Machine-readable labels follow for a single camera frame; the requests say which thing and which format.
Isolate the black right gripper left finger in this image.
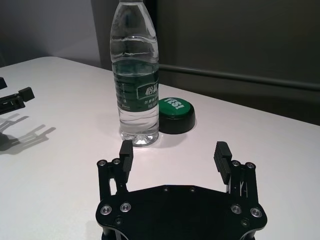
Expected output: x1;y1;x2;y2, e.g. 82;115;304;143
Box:
96;140;134;202

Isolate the thin grey horizontal rail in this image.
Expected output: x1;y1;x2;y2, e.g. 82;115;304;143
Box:
157;63;320;91

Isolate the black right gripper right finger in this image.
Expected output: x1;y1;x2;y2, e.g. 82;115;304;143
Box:
213;141;260;204

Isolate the clear water bottle green label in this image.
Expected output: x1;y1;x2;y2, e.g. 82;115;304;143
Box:
109;0;160;148

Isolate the green YES button black base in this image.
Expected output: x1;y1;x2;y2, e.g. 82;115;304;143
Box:
157;96;197;135

